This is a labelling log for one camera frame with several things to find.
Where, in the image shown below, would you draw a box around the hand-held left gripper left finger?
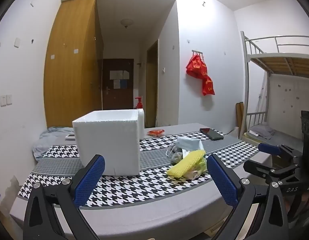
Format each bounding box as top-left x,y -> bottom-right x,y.
23,154 -> 106,240

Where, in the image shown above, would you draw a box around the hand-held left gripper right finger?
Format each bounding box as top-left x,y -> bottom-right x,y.
207,154 -> 289,240

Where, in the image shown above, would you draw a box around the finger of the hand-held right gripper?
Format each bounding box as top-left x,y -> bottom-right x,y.
258,142 -> 304,162
243,159 -> 280,180

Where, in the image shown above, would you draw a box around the white foam box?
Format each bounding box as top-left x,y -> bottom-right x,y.
72,109 -> 145,177

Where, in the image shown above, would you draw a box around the yellow foam fruit net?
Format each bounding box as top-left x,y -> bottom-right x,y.
167,149 -> 206,178

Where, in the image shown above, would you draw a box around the blue face mask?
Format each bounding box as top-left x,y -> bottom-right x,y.
166,136 -> 205,157

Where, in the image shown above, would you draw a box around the grey sock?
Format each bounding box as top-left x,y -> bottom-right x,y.
170,150 -> 182,163

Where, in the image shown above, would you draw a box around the grey folded cloth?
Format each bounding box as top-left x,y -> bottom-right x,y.
250,122 -> 276,140

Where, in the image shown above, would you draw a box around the wooden boards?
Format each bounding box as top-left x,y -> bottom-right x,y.
235,102 -> 245,134

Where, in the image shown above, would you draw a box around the black smartphone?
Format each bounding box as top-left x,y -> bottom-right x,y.
200,128 -> 224,141

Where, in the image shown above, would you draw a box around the white hanging cloth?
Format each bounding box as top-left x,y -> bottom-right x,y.
258,71 -> 269,123

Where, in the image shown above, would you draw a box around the black white houndstooth cloth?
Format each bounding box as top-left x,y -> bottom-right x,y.
9,122 -> 272,240

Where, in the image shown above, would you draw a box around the light blue cloth pile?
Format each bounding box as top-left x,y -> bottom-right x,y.
32,127 -> 77,159

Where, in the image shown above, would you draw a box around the white metal bunk bed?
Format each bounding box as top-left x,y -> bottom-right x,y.
240,31 -> 309,140

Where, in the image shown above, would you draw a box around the white red-pump lotion bottle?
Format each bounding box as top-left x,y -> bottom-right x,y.
134,97 -> 145,140

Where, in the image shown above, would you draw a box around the dark brown entrance door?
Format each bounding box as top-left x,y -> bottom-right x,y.
102,59 -> 134,110

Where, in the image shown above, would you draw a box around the wooden wardrobe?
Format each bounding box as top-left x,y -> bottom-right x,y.
44,0 -> 104,129

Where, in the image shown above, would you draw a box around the light wooden side door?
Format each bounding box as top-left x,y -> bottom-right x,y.
146,40 -> 159,128

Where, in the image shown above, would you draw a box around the red plastic bag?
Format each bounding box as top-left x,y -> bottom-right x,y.
186,54 -> 215,96

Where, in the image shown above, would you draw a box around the white paper notice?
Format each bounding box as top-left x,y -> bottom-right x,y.
110,70 -> 130,80

